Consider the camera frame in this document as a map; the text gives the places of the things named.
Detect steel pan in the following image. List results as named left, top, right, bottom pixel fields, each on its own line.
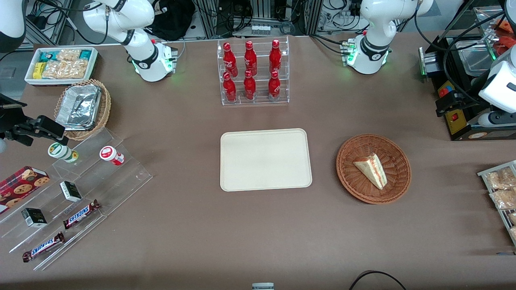
left=458, top=39, right=495, bottom=77

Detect aluminium frame post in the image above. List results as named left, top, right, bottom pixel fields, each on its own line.
left=196, top=0, right=220, bottom=39
left=302, top=0, right=324, bottom=36

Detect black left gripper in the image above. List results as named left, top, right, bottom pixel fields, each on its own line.
left=435, top=90, right=491, bottom=118

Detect red lid white bottle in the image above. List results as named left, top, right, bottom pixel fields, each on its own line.
left=100, top=146, right=125, bottom=166

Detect small black box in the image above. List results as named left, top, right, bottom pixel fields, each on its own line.
left=21, top=208, right=48, bottom=228
left=60, top=181, right=83, bottom=203

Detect Snickers bar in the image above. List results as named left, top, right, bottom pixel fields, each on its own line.
left=22, top=232, right=66, bottom=263
left=62, top=199, right=101, bottom=230

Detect brown wicker basket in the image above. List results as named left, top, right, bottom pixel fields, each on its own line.
left=336, top=134, right=412, bottom=205

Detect red tartan cookie box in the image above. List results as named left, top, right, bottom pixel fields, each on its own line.
left=0, top=166, right=51, bottom=215

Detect clear bag of snacks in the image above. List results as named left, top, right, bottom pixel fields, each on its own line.
left=64, top=59, right=88, bottom=79
left=42, top=60, right=67, bottom=79
left=56, top=49, right=82, bottom=62

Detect white snack bin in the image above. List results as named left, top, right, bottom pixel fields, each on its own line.
left=24, top=47, right=99, bottom=86

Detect tray of packaged snacks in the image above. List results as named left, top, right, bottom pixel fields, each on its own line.
left=477, top=160, right=516, bottom=247

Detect black cable loop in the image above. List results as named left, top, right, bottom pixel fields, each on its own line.
left=349, top=271, right=408, bottom=290

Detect white power strip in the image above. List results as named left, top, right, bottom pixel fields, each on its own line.
left=320, top=9, right=357, bottom=31

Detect triangular sandwich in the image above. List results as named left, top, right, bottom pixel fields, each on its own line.
left=353, top=153, right=388, bottom=190

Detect black hot dog roller machine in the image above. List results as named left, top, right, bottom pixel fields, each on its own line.
left=418, top=6, right=516, bottom=141

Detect aluminium foil container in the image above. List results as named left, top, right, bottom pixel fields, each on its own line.
left=55, top=84, right=102, bottom=131

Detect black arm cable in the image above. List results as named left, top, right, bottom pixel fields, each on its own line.
left=414, top=0, right=516, bottom=106

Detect black bag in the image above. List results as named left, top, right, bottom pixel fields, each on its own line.
left=147, top=0, right=196, bottom=41

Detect clear acrylic stepped shelf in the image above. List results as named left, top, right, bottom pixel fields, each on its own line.
left=0, top=127, right=153, bottom=271

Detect light wicker basket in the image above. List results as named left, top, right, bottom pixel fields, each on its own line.
left=54, top=79, right=112, bottom=141

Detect green lid white bottle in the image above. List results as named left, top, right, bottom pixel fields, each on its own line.
left=48, top=142, right=79, bottom=164

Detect clear acrylic bottle rack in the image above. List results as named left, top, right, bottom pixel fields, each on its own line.
left=216, top=35, right=290, bottom=106

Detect red cola bottle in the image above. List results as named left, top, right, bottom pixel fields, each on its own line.
left=223, top=42, right=238, bottom=78
left=243, top=40, right=258, bottom=76
left=223, top=72, right=237, bottom=102
left=243, top=70, right=257, bottom=100
left=269, top=39, right=282, bottom=75
left=268, top=70, right=281, bottom=99

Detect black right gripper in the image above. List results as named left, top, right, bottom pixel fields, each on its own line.
left=0, top=93, right=66, bottom=147

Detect beige rectangular tray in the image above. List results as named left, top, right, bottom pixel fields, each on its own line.
left=220, top=128, right=313, bottom=192

